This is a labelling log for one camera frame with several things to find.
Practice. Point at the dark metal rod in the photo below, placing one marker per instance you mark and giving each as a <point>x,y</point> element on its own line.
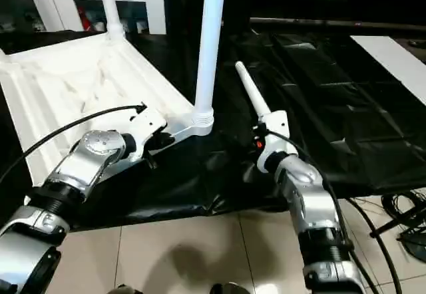
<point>333,23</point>

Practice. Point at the black stand rod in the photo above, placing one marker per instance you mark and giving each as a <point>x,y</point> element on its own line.
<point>396,222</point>

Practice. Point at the white flat panel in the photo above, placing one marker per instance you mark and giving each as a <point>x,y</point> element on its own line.
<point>392,61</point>

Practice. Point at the white plastic table top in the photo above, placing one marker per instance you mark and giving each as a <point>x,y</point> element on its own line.
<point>66,84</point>

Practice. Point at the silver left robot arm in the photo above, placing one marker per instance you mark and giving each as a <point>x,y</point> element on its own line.
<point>86,161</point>

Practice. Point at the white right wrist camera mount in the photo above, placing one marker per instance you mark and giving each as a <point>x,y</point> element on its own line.
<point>276,131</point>

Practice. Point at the black mat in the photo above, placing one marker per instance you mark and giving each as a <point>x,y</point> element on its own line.
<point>333,107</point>

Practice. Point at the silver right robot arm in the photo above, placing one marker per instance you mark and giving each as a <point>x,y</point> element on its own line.
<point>313,201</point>

